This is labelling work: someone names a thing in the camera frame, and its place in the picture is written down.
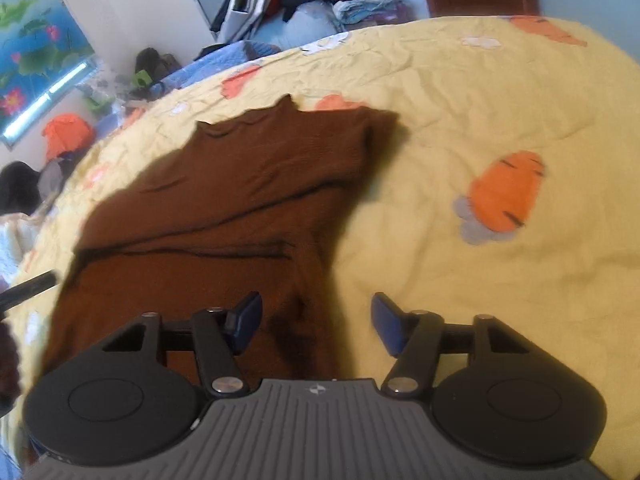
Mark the yellow carrot print blanket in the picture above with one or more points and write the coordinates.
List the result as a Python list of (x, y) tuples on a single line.
[(450, 110)]

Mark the blue quilt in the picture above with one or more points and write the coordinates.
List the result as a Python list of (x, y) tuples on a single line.
[(225, 55)]

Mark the brown knit sweater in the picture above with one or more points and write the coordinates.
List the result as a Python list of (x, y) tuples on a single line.
[(225, 200)]

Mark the green plastic bag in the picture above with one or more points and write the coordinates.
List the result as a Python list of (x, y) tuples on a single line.
[(99, 101)]

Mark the orange cloth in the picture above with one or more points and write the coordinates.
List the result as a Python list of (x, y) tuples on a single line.
[(67, 132)]

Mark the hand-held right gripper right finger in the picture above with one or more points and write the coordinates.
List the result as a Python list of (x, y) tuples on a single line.
[(388, 326)]

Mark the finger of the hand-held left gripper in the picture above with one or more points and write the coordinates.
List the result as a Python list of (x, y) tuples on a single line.
[(31, 286)]

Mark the black bag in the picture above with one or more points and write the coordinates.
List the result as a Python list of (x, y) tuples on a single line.
[(20, 185)]

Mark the dark backpack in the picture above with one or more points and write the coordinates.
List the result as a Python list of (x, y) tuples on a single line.
[(155, 64)]

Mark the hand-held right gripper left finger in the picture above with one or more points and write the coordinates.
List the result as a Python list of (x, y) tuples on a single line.
[(246, 321)]

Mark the lotus wall poster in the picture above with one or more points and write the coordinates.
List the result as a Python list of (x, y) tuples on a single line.
[(35, 35)]

